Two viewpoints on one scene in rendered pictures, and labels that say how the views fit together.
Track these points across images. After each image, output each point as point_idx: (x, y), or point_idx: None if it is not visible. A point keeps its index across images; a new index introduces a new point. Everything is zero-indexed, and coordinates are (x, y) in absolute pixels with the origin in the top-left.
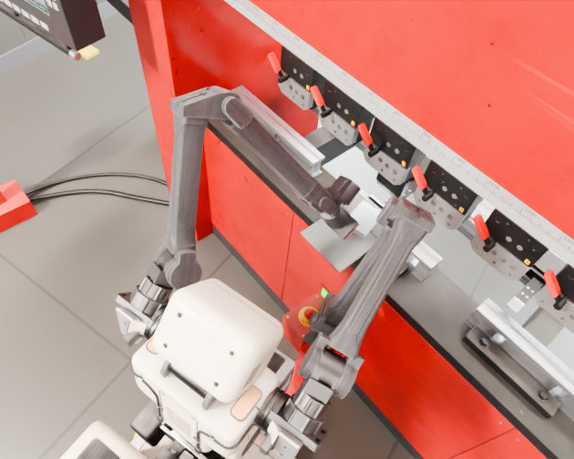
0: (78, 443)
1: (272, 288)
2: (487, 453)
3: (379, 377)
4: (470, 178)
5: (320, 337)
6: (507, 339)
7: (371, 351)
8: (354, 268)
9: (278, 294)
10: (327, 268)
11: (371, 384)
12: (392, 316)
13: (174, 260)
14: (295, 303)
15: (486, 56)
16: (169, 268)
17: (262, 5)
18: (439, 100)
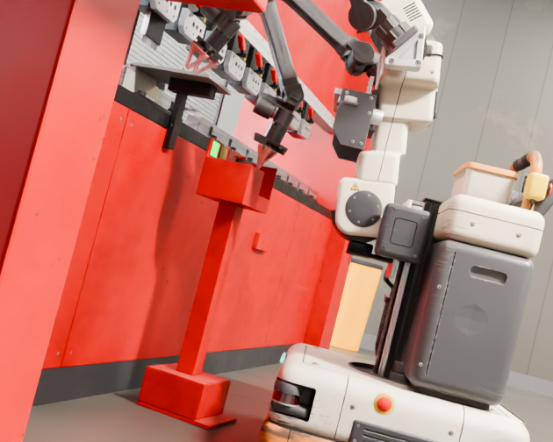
0: (482, 199)
1: (47, 359)
2: (237, 234)
3: (178, 287)
4: None
5: (355, 38)
6: (213, 126)
7: (176, 251)
8: (180, 130)
9: (57, 359)
10: (153, 167)
11: (168, 321)
12: (200, 160)
13: (375, 0)
14: (90, 325)
15: None
16: (382, 4)
17: None
18: None
